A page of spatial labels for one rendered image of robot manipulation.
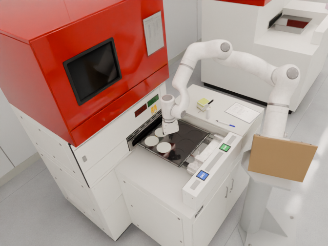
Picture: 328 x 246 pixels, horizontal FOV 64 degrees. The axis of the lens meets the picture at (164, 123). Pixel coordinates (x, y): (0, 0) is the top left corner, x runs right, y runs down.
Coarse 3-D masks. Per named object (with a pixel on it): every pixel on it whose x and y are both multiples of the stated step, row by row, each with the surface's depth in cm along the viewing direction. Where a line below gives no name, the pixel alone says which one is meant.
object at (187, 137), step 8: (184, 128) 189; (192, 128) 188; (176, 136) 184; (184, 136) 183; (192, 136) 183; (200, 136) 182; (144, 144) 180; (176, 144) 178; (184, 144) 177; (192, 144) 177; (160, 152) 174; (168, 152) 173; (176, 152) 173; (184, 152) 172; (176, 160) 167
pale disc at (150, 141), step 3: (147, 138) 185; (150, 138) 185; (153, 138) 184; (156, 138) 184; (147, 141) 183; (150, 141) 183; (153, 141) 182; (156, 141) 182; (147, 144) 180; (150, 144) 180; (153, 144) 180
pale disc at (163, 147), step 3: (159, 144) 179; (162, 144) 179; (165, 144) 179; (168, 144) 179; (159, 147) 177; (162, 147) 177; (165, 147) 177; (168, 147) 176; (159, 150) 175; (162, 150) 175; (165, 150) 175; (168, 150) 174
